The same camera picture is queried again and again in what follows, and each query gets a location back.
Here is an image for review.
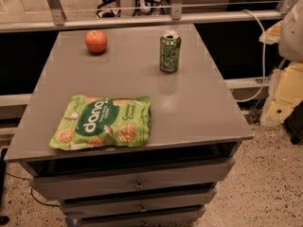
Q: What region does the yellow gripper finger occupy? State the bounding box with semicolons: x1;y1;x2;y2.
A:
259;21;282;44
260;61;303;127

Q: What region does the green soda can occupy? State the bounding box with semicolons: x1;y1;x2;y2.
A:
160;30;181;73

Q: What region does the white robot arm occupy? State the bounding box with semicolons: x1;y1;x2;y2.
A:
259;0;303;127

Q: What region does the green rice chip bag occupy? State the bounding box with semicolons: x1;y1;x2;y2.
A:
49;95;151;150

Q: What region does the grey drawer cabinet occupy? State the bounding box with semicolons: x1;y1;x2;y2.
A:
6;25;252;227

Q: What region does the middle grey drawer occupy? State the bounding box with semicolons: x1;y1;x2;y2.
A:
61;187;217;218

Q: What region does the grey drawer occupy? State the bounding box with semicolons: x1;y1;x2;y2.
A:
66;205;205;227
61;187;217;218
30;158;235;201

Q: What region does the bottom grey drawer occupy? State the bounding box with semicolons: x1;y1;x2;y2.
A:
66;205;205;227

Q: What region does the red apple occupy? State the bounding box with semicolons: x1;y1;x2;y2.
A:
84;30;107;54

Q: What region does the top grey drawer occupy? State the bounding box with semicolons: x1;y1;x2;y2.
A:
30;158;235;201

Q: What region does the white cable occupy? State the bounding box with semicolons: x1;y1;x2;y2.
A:
235;9;268;103

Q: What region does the metal railing frame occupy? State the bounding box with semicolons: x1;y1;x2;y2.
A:
0;0;299;33

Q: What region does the black floor cable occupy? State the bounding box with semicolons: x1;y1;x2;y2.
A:
5;171;61;207

